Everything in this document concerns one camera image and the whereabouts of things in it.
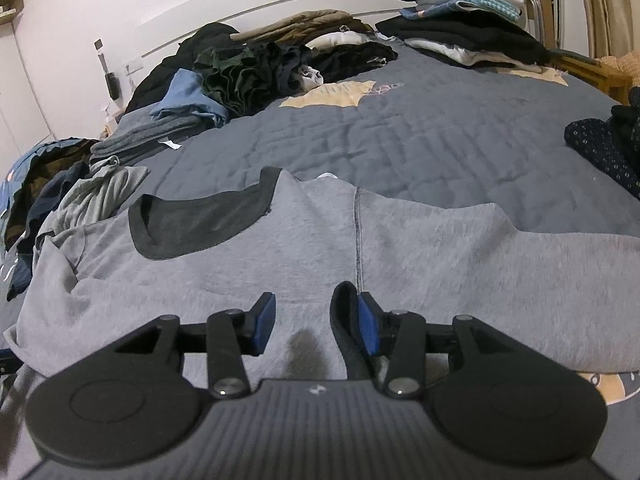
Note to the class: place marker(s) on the dark green garment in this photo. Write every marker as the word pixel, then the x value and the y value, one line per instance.
pixel 235 80

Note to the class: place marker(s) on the camouflage garment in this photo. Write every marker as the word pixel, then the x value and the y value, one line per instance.
pixel 45 170

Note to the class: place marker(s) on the grey sweatshirt with dark collar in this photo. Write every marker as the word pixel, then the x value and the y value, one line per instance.
pixel 300 240

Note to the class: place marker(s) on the navy dotted garment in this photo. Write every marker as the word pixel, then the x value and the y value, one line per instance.
pixel 600 145

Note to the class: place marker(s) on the brown jacket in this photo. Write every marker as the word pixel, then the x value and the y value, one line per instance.
pixel 300 22

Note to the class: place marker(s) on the metal chair frame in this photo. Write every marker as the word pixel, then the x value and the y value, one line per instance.
pixel 534 10

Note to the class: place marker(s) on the folded dark grey garment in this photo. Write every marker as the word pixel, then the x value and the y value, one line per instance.
pixel 140 137

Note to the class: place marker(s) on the orange woven cushion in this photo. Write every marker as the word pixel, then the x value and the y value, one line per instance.
pixel 622 62

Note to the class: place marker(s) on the light blue garment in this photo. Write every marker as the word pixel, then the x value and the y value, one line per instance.
pixel 185 92

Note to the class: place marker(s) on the beige curtain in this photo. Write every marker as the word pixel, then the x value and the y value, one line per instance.
pixel 605 0

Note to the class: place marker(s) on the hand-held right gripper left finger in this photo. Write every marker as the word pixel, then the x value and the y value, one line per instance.
pixel 265 322

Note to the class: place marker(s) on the wooden chair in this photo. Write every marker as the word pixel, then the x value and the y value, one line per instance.
pixel 595 70

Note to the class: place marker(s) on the black crumpled garment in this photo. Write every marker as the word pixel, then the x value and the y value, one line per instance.
pixel 355 57

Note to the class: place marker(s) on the small white garment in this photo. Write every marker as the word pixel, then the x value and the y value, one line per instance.
pixel 310 79

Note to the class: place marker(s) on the stack of folded clothes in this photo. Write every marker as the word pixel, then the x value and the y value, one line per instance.
pixel 475 35

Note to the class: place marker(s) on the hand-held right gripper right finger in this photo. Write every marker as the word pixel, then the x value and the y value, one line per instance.
pixel 367 325

